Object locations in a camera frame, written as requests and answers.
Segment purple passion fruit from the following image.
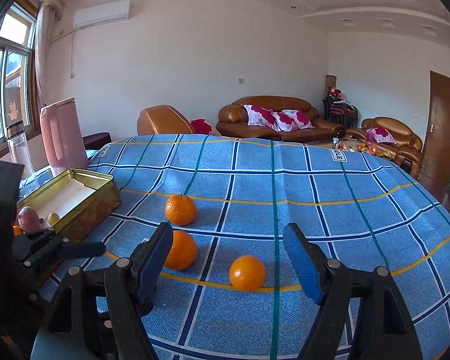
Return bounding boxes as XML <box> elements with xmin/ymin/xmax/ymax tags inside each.
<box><xmin>17</xmin><ymin>206</ymin><xmax>40</xmax><ymax>233</ymax></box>

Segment pink curtain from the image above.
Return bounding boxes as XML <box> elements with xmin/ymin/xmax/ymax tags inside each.
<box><xmin>34</xmin><ymin>0</ymin><xmax>65</xmax><ymax>109</ymax></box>

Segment clear glass water bottle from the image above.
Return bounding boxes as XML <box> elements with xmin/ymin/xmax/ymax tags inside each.
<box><xmin>6</xmin><ymin>120</ymin><xmax>34</xmax><ymax>180</ymax></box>

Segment pink floral cushion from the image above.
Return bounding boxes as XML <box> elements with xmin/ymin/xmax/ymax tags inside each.
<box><xmin>244</xmin><ymin>105</ymin><xmax>280</xmax><ymax>131</ymax></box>
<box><xmin>366</xmin><ymin>127</ymin><xmax>397</xmax><ymax>145</ymax></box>
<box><xmin>274</xmin><ymin>110</ymin><xmax>314</xmax><ymax>133</ymax></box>

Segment coffee table with snacks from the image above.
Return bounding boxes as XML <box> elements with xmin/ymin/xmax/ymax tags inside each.
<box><xmin>312</xmin><ymin>137</ymin><xmax>395</xmax><ymax>160</ymax></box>

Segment gold metal tin tray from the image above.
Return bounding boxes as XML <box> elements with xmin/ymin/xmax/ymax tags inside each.
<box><xmin>17</xmin><ymin>169</ymin><xmax>122</xmax><ymax>242</ymax></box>

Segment blue plaid tablecloth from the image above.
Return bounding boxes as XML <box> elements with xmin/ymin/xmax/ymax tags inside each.
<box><xmin>18</xmin><ymin>133</ymin><xmax>450</xmax><ymax>360</ymax></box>

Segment brown wooden door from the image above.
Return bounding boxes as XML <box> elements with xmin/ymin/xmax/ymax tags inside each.
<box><xmin>418</xmin><ymin>72</ymin><xmax>450</xmax><ymax>203</ymax></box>

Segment large orange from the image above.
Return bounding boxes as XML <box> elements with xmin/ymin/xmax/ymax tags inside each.
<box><xmin>13</xmin><ymin>225</ymin><xmax>23</xmax><ymax>236</ymax></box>

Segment brown leather armchair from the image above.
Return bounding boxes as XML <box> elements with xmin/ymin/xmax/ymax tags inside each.
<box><xmin>136</xmin><ymin>105</ymin><xmax>194</xmax><ymax>136</ymax></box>
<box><xmin>345</xmin><ymin>116</ymin><xmax>424</xmax><ymax>179</ymax></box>

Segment dark round stool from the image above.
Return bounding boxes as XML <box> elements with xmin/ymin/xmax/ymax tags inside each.
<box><xmin>82</xmin><ymin>133</ymin><xmax>111</xmax><ymax>150</ymax></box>

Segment window with frame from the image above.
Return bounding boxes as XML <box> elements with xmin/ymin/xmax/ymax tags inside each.
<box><xmin>0</xmin><ymin>0</ymin><xmax>40</xmax><ymax>158</ymax></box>

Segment small yellow longan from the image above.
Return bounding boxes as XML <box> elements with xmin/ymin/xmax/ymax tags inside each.
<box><xmin>47</xmin><ymin>212</ymin><xmax>60</xmax><ymax>227</ymax></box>

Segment small mandarin orange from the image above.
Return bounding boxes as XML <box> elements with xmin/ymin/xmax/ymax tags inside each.
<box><xmin>229</xmin><ymin>255</ymin><xmax>266</xmax><ymax>292</ymax></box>
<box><xmin>164</xmin><ymin>194</ymin><xmax>197</xmax><ymax>226</ymax></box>
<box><xmin>164</xmin><ymin>230</ymin><xmax>198</xmax><ymax>271</ymax></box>

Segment brown leather sofa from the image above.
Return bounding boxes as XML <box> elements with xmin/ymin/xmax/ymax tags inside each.
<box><xmin>216</xmin><ymin>95</ymin><xmax>345</xmax><ymax>143</ymax></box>

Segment stacked dark chairs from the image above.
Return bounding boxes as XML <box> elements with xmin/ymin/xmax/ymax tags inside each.
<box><xmin>322</xmin><ymin>96</ymin><xmax>359</xmax><ymax>128</ymax></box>

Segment pink electric kettle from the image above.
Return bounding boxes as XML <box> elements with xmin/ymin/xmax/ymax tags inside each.
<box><xmin>40</xmin><ymin>97</ymin><xmax>88</xmax><ymax>176</ymax></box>

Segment white wall air conditioner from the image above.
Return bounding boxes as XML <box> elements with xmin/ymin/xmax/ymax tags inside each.
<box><xmin>73</xmin><ymin>0</ymin><xmax>131</xmax><ymax>29</ymax></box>

